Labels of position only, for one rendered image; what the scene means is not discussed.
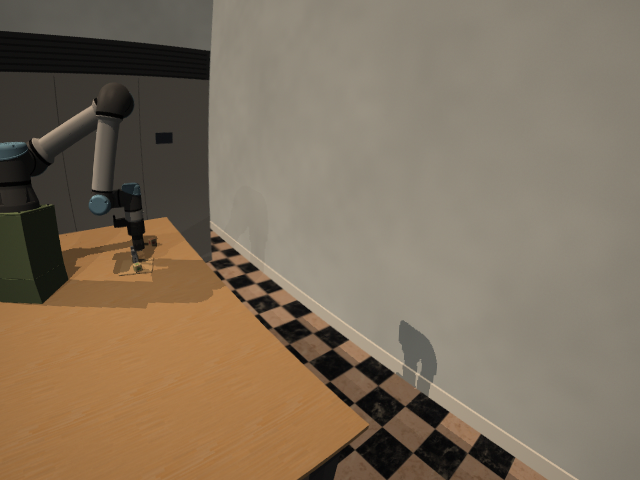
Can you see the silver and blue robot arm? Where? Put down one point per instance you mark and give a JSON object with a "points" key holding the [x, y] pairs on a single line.
{"points": [[20, 162]]}

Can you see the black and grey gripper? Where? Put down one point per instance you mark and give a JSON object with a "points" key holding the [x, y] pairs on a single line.
{"points": [[136, 229]]}

